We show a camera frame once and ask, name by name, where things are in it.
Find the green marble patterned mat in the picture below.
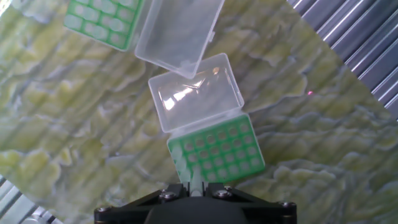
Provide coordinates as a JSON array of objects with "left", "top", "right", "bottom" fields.
[{"left": 0, "top": 0, "right": 398, "bottom": 224}]

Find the clear tip box green rack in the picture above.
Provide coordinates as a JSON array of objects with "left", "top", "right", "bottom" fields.
[
  {"left": 63, "top": 0, "right": 225, "bottom": 79},
  {"left": 148, "top": 52, "right": 266, "bottom": 185}
]

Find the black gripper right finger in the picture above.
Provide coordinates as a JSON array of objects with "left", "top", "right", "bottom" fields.
[{"left": 204, "top": 182, "right": 298, "bottom": 224}]

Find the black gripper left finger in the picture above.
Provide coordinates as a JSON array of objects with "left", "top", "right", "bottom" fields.
[{"left": 95, "top": 183, "right": 190, "bottom": 224}]

